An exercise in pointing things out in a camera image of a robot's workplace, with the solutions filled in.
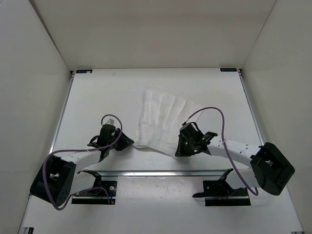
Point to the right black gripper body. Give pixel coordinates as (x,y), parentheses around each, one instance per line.
(194,149)

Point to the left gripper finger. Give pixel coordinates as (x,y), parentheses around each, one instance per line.
(125,139)
(123,144)

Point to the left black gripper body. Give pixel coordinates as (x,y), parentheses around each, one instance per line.
(116,136)

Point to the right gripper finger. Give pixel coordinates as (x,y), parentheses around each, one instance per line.
(181,139)
(182,150)

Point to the white pleated skirt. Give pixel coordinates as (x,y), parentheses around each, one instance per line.
(161,118)

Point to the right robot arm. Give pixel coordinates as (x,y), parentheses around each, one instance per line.
(266,166)

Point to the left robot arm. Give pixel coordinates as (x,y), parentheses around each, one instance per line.
(65,173)

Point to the left blue corner label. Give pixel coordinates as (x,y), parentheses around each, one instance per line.
(84,71)

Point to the blue corner label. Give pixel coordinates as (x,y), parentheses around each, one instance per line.
(228,69)
(84,71)

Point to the right blue corner label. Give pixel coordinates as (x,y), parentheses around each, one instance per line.
(228,69)

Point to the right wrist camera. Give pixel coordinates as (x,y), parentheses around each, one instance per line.
(190,129)

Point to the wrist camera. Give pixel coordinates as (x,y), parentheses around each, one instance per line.
(110,121)
(190,129)

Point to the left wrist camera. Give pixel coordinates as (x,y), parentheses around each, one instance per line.
(110,121)

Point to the aluminium table front rail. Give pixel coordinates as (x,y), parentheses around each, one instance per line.
(160,173)

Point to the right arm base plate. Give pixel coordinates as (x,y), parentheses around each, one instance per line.
(217,193)

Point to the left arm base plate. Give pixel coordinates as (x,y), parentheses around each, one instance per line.
(99,197)

